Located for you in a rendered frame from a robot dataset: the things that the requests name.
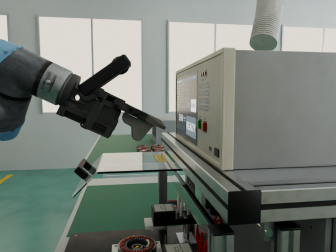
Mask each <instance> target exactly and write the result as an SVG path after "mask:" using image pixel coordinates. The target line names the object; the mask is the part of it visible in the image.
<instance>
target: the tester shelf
mask: <svg viewBox="0 0 336 252"><path fill-rule="evenodd" d="M161 145H162V146H163V147H164V148H165V149H166V151H167V152H168V153H169V154H170V155H171V157H172V158H173V159H174V160H175V161H176V163H177V164H178V165H179V166H180V167H181V169H182V170H183V171H184V172H185V173H186V175H187V176H188V177H189V178H190V179H191V181H192V182H193V183H194V184H195V185H196V187H197V188H198V189H199V190H200V191H201V192H202V194H203V195H204V196H205V197H206V198H207V200H208V201H209V202H210V203H211V204H212V206H213V207H214V208H215V209H216V210H217V212H218V213H219V214H220V215H221V216H222V218H223V219H224V220H225V221H226V222H227V225H228V226H233V225H248V224H260V223H271V222H286V221H300V220H315V219H329V218H336V165H334V166H308V167H282V168H256V169H233V170H224V171H221V170H220V169H218V168H217V167H216V166H214V165H213V164H212V163H210V162H209V161H208V160H206V159H205V158H203V157H202V156H201V155H199V154H198V153H197V152H195V151H194V150H193V149H191V148H190V147H188V146H187V145H186V144H184V143H183V142H182V141H180V140H179V139H178V138H176V133H175V132H162V133H161Z"/></svg>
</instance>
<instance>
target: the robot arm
mask: <svg viewBox="0 0 336 252"><path fill-rule="evenodd" d="M130 67H131V61H130V60H129V59H128V57H127V56H126V55H125V54H122V55H121V56H117V57H115V58H114V59H113V60H112V62H111V63H110V64H108V65H107V66H105V67H104V68H103V69H101V70H100V71H98V72H97V73H95V74H94V75H93V76H91V77H90V78H88V79H87V80H85V81H84V82H83V83H81V84H80V82H81V76H79V75H77V74H73V72H72V71H71V70H68V69H66V68H64V67H62V66H60V65H58V64H56V63H53V62H51V61H49V60H47V59H45V58H43V57H41V56H39V55H37V54H35V53H33V52H31V51H29V50H27V49H25V48H24V47H22V46H18V45H15V44H13V43H11V42H8V41H6V40H4V39H0V140H1V141H9V140H12V139H14V138H15V137H16V136H17V135H18V134H19V132H20V130H21V127H22V125H23V124H24V122H25V119H26V114H27V111H28V108H29V105H30V102H31V99H32V95H33V96H35V97H38V98H40V99H42V100H45V101H47V102H49V103H51V104H53V105H55V106H57V105H59V108H58V110H57V112H56V114H57V115H59V116H61V117H66V118H69V119H71V120H73V121H75V122H78V123H80V126H81V127H82V128H84V129H86V130H90V131H92V132H94V133H96V134H99V135H101V136H103V137H105V138H109V137H110V136H111V134H112V132H113V131H114V130H115V128H116V126H117V124H118V122H119V121H118V120H119V119H118V118H119V116H120V114H121V111H124V113H123V115H122V120H123V122H124V123H125V124H127V125H129V126H130V127H131V136H132V138H133V139H134V140H136V141H140V140H142V139H143V137H144V136H145V135H146V134H147V133H148V132H149V130H150V129H151V128H152V127H153V126H156V127H159V128H161V129H163V130H165V129H166V127H165V125H164V124H163V122H162V121H161V120H160V119H158V118H156V117H154V116H152V115H150V114H148V113H146V112H144V111H142V110H140V109H137V108H135V107H133V106H131V105H129V104H127V103H126V101H125V100H123V99H121V98H119V97H116V96H114V95H112V94H110V93H108V92H106V91H105V90H104V89H103V88H101V87H103V86H104V85H106V84H107V83H109V82H110V81H111V80H113V79H114V78H116V77H117V76H119V75H123V74H125V73H126V72H127V71H128V70H129V68H130ZM76 95H79V100H76ZM131 115H132V116H131Z"/></svg>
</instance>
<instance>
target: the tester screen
mask: <svg viewBox="0 0 336 252"><path fill-rule="evenodd" d="M187 100H196V112H191V111H187ZM179 113H180V114H183V122H180V121H179ZM186 116H190V117H194V118H196V128H197V75H193V76H190V77H187V78H184V79H181V80H178V81H177V123H179V124H181V125H183V126H185V132H184V131H182V130H180V129H178V128H177V131H178V132H180V133H181V134H183V135H185V136H186V137H188V138H190V139H191V140H193V141H195V142H196V139H194V138H192V137H190V136H189V135H187V134H186Z"/></svg>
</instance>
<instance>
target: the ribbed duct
mask: <svg viewBox="0 0 336 252"><path fill-rule="evenodd" d="M283 10H284V0H257V1H256V10H255V17H254V22H253V26H252V31H251V36H250V40H249V45H250V46H251V48H252V49H254V50H256V51H272V50H274V49H275V48H276V47H277V45H278V39H279V33H280V27H281V22H282V16H283Z"/></svg>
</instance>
